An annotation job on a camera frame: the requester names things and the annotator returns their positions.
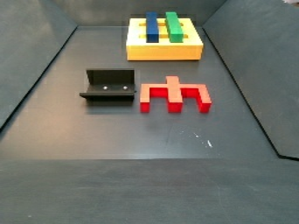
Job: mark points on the red puzzle block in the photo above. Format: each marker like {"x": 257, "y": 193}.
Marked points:
{"x": 174, "y": 92}

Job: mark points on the yellow wooden board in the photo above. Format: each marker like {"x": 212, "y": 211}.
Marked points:
{"x": 165, "y": 50}

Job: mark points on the blue bar block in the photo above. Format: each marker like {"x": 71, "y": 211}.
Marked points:
{"x": 151, "y": 28}

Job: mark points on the green bar block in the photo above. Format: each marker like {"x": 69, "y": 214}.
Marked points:
{"x": 174, "y": 27}

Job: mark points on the black angle bracket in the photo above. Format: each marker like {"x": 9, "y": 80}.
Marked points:
{"x": 110, "y": 85}

